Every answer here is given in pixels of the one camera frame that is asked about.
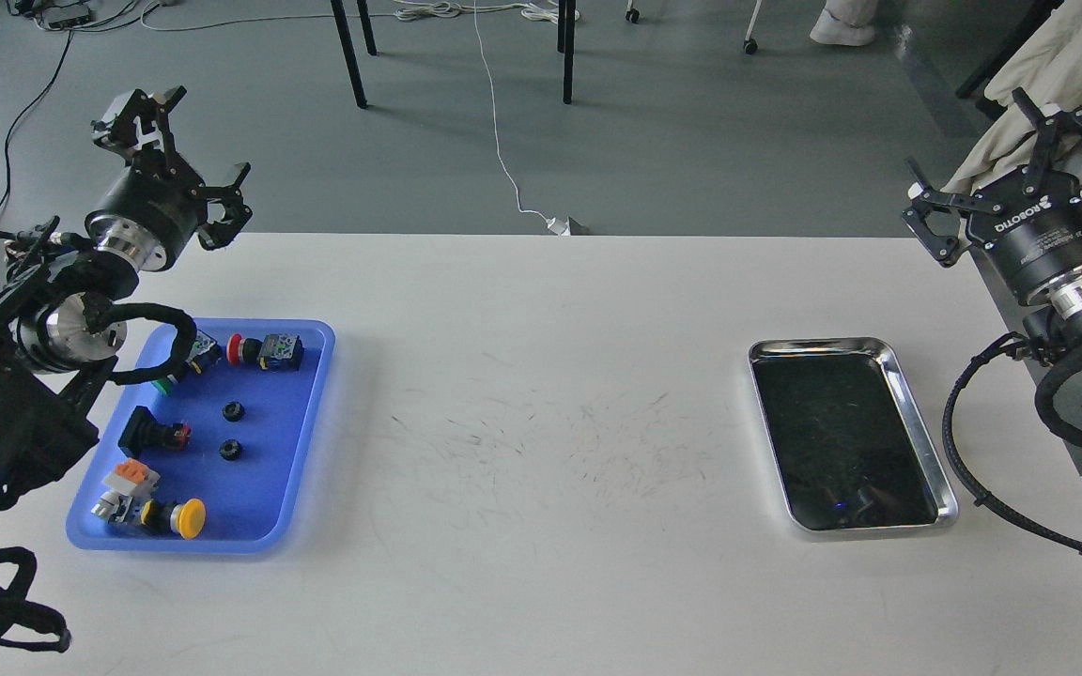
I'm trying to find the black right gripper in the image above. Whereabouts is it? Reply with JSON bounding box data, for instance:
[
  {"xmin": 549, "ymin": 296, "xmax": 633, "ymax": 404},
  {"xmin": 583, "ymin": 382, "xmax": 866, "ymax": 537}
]
[{"xmin": 901, "ymin": 88, "xmax": 1082, "ymax": 312}]

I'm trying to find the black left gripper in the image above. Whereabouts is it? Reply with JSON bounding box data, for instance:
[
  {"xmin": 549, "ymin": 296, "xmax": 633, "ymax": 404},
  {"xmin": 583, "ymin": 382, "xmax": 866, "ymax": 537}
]
[{"xmin": 85, "ymin": 85, "xmax": 253, "ymax": 271}]

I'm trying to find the small black gear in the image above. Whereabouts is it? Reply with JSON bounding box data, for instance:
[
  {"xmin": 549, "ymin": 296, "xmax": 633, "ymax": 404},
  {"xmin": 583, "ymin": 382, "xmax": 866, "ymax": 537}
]
[
  {"xmin": 222, "ymin": 401, "xmax": 246, "ymax": 423},
  {"xmin": 217, "ymin": 439, "xmax": 245, "ymax": 462}
]

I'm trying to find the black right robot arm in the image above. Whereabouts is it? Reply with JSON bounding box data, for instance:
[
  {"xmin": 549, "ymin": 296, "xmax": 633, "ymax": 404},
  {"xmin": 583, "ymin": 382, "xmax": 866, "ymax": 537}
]
[{"xmin": 902, "ymin": 88, "xmax": 1082, "ymax": 555}]

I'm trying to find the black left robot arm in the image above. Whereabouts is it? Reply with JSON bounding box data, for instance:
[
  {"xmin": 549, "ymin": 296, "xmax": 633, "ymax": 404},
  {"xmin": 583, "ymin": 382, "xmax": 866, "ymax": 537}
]
[{"xmin": 0, "ymin": 87, "xmax": 252, "ymax": 652}]

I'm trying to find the blue plastic tray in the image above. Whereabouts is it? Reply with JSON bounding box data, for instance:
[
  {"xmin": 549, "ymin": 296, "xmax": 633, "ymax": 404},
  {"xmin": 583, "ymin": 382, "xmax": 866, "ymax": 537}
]
[{"xmin": 65, "ymin": 317, "xmax": 335, "ymax": 555}]

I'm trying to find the silver metal tray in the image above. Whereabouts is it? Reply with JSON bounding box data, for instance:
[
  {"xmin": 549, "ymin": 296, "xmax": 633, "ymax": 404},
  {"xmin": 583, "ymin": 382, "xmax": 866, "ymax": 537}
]
[{"xmin": 748, "ymin": 337, "xmax": 959, "ymax": 539}]

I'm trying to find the beige cloth on chair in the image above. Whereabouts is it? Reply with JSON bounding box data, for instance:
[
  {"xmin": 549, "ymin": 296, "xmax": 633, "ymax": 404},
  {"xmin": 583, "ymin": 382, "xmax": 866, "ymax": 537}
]
[{"xmin": 944, "ymin": 1, "xmax": 1082, "ymax": 193}]

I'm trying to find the black table leg left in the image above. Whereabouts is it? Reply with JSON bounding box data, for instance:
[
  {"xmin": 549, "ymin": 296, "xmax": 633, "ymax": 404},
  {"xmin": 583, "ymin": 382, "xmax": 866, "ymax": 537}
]
[{"xmin": 328, "ymin": 0, "xmax": 379, "ymax": 110}]

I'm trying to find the black table leg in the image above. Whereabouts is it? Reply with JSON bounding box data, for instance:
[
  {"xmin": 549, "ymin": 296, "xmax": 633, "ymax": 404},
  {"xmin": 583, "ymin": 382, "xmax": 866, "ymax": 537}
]
[
  {"xmin": 555, "ymin": 0, "xmax": 577, "ymax": 104},
  {"xmin": 328, "ymin": 0, "xmax": 379, "ymax": 110}
]

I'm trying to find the person white shoe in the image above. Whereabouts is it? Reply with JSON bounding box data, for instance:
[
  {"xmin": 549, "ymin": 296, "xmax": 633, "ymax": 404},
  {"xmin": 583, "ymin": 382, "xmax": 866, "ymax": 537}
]
[{"xmin": 809, "ymin": 0, "xmax": 879, "ymax": 47}]

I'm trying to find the orange grey terminal block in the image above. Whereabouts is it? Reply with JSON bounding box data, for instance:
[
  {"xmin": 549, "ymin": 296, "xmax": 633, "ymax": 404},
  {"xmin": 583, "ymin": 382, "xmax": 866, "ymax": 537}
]
[{"xmin": 102, "ymin": 458, "xmax": 162, "ymax": 499}]

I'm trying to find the black table leg right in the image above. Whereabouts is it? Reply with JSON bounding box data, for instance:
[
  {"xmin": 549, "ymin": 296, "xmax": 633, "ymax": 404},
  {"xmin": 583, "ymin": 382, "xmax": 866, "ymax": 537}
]
[{"xmin": 555, "ymin": 0, "xmax": 577, "ymax": 104}]

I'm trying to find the black floor cable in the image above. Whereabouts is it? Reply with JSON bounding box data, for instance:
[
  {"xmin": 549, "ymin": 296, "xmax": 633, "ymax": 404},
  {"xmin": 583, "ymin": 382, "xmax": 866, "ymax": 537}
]
[{"xmin": 0, "ymin": 0, "xmax": 166, "ymax": 315}]

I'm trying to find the green push button switch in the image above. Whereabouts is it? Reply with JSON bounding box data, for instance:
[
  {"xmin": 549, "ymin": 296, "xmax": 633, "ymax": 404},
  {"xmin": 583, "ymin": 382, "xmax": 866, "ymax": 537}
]
[{"xmin": 150, "ymin": 330, "xmax": 224, "ymax": 395}]

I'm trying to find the red push button switch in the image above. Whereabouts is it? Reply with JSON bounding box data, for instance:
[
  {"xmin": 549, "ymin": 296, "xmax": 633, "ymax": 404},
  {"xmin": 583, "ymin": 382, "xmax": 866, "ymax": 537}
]
[{"xmin": 224, "ymin": 332, "xmax": 305, "ymax": 371}]

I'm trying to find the black selector switch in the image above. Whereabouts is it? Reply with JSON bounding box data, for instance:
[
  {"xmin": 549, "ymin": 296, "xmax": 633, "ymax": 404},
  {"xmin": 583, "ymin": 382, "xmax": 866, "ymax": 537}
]
[{"xmin": 117, "ymin": 406, "xmax": 192, "ymax": 459}]

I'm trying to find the yellow push button switch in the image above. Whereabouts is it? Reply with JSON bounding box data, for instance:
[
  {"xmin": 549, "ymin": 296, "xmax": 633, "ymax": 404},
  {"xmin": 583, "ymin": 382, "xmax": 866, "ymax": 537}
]
[{"xmin": 91, "ymin": 492, "xmax": 207, "ymax": 540}]

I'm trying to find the white power cable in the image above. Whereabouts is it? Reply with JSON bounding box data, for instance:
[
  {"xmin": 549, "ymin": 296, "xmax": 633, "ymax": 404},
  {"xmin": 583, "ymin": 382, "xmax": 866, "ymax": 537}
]
[{"xmin": 391, "ymin": 0, "xmax": 589, "ymax": 237}]

